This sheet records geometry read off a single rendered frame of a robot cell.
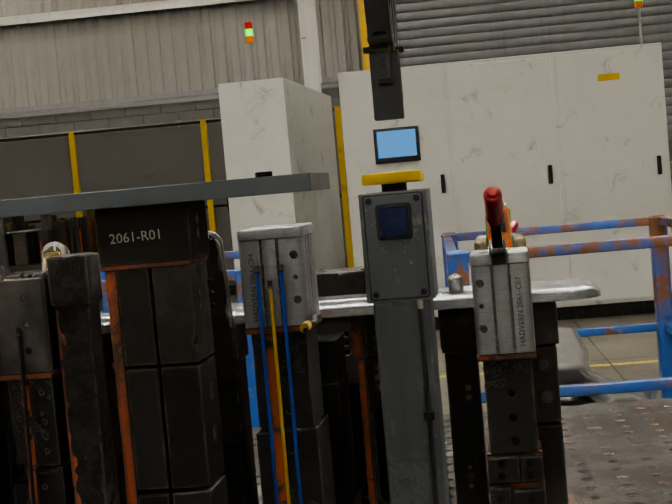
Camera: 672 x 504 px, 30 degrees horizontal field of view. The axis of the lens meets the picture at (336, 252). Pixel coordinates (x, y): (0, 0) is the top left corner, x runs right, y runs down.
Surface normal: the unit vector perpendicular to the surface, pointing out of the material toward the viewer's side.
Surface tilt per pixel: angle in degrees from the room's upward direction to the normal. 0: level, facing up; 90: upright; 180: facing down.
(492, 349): 90
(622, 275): 90
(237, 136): 90
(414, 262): 90
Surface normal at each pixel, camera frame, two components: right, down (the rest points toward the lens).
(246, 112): -0.15, 0.07
